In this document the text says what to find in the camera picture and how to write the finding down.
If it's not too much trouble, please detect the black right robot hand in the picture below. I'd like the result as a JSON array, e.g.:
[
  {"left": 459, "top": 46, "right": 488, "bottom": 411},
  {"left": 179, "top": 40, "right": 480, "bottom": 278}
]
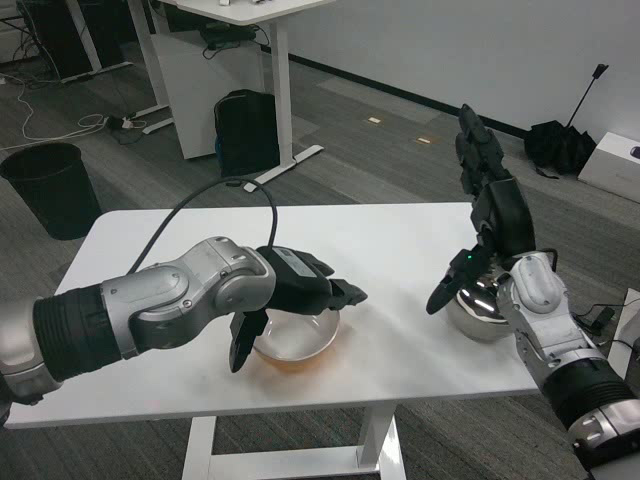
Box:
[{"left": 425, "top": 103, "right": 540, "bottom": 316}]

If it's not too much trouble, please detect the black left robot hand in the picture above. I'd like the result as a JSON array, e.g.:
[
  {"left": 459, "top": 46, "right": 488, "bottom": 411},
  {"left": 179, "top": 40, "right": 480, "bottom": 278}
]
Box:
[{"left": 228, "top": 244, "right": 370, "bottom": 374}]

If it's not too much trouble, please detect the pale plastic bowl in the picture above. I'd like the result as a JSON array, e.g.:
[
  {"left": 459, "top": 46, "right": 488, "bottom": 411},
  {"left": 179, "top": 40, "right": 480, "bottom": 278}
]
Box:
[{"left": 249, "top": 307, "right": 342, "bottom": 374}]

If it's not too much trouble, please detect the shiny steel bowl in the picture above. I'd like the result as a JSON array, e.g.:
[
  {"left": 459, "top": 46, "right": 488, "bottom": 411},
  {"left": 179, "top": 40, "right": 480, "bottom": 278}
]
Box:
[{"left": 444, "top": 277, "right": 514, "bottom": 344}]

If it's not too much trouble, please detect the black folded umbrella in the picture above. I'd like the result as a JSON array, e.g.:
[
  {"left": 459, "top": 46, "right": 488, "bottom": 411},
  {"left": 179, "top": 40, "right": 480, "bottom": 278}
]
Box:
[{"left": 523, "top": 63, "right": 610, "bottom": 180}]

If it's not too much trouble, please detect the white product box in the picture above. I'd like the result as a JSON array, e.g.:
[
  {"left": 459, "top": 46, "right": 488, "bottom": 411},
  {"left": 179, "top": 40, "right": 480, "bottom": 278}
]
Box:
[{"left": 577, "top": 131, "right": 640, "bottom": 204}]

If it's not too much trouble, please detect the black backpack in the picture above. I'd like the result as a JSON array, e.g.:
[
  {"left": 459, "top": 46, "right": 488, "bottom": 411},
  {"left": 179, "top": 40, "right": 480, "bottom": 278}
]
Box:
[{"left": 213, "top": 88, "right": 281, "bottom": 179}]

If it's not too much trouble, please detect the white furniture leg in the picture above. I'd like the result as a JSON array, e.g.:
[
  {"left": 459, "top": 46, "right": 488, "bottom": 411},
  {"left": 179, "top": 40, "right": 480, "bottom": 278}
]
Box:
[{"left": 607, "top": 287, "right": 640, "bottom": 366}]

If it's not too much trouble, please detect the white standing desk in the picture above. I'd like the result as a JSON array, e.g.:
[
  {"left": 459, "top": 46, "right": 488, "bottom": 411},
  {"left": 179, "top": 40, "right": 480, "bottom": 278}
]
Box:
[{"left": 127, "top": 0, "right": 337, "bottom": 185}]

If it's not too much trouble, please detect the white under-desk cabinet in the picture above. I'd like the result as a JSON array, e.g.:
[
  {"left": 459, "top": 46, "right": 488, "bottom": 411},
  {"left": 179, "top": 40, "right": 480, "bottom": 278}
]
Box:
[{"left": 149, "top": 32, "right": 266, "bottom": 161}]

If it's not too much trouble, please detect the black floor power strip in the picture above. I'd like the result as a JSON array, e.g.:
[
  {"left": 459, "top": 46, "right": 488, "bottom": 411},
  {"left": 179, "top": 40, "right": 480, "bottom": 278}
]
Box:
[{"left": 107, "top": 115, "right": 149, "bottom": 132}]

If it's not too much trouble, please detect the black trash bin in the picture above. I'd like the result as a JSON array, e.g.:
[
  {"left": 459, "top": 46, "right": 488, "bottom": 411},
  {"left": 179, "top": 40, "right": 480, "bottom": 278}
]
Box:
[{"left": 0, "top": 142, "right": 103, "bottom": 241}]

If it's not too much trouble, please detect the white desk with cluttered underside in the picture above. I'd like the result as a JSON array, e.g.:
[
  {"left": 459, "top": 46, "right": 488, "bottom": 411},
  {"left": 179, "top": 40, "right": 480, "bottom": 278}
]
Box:
[{"left": 59, "top": 0, "right": 135, "bottom": 84}]

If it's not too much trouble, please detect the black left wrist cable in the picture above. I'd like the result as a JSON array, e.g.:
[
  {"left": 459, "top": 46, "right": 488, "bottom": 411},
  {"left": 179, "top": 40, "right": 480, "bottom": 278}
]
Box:
[{"left": 127, "top": 177, "right": 280, "bottom": 276}]

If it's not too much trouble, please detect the black power adapter cable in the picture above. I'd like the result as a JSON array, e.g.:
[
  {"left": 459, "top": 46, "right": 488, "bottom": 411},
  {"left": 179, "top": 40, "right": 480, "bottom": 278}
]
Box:
[{"left": 572, "top": 287, "right": 640, "bottom": 351}]

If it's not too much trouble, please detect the white table frame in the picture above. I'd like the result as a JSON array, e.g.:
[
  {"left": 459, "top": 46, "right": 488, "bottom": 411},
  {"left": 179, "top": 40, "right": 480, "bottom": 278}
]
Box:
[{"left": 180, "top": 399, "right": 407, "bottom": 480}]

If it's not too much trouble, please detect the white floor cable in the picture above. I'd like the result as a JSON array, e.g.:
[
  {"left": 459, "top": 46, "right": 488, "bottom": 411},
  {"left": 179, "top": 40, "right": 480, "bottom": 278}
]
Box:
[{"left": 0, "top": 72, "right": 109, "bottom": 141}]

